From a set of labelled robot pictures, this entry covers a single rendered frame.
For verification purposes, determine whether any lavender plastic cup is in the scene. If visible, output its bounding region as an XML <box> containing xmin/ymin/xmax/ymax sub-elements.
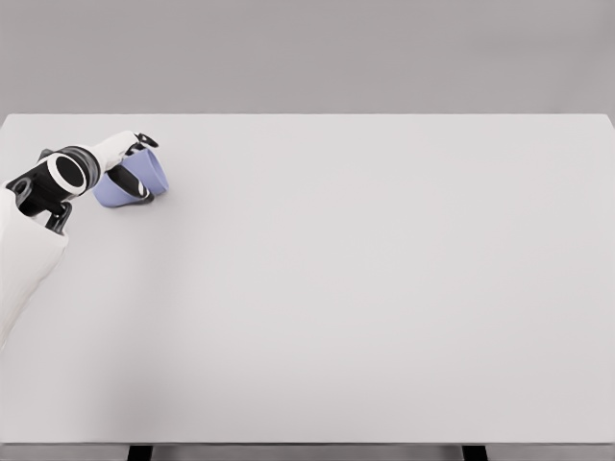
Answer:
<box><xmin>91</xmin><ymin>148</ymin><xmax>171</xmax><ymax>210</ymax></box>

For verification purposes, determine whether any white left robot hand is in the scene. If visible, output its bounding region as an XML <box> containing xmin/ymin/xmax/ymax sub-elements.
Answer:
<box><xmin>99</xmin><ymin>129</ymin><xmax>160</xmax><ymax>205</ymax></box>

